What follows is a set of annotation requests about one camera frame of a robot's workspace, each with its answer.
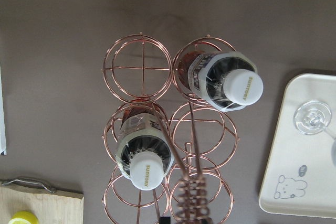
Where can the half lemon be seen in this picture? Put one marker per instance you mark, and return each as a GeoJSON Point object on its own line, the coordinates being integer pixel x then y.
{"type": "Point", "coordinates": [23, 217]}

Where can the tea bottle middle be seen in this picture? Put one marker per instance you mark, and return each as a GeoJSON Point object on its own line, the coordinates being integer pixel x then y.
{"type": "Point", "coordinates": [143, 155]}

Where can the wooden cutting board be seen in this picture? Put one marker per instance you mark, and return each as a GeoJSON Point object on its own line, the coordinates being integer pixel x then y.
{"type": "Point", "coordinates": [48, 204]}

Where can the cream rabbit tray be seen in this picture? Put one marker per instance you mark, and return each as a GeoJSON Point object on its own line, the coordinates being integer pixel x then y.
{"type": "Point", "coordinates": [300, 176]}

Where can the clear wine glass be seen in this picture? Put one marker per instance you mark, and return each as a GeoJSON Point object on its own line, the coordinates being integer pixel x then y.
{"type": "Point", "coordinates": [314, 117]}

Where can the tea bottle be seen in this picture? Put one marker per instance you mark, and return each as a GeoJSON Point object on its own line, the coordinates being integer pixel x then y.
{"type": "Point", "coordinates": [227, 81]}
{"type": "Point", "coordinates": [143, 155]}

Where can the tea bottle front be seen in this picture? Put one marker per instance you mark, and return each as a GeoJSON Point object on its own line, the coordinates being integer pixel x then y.
{"type": "Point", "coordinates": [227, 81]}

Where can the copper wire bottle basket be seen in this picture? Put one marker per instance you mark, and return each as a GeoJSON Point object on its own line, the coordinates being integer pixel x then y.
{"type": "Point", "coordinates": [138, 69]}

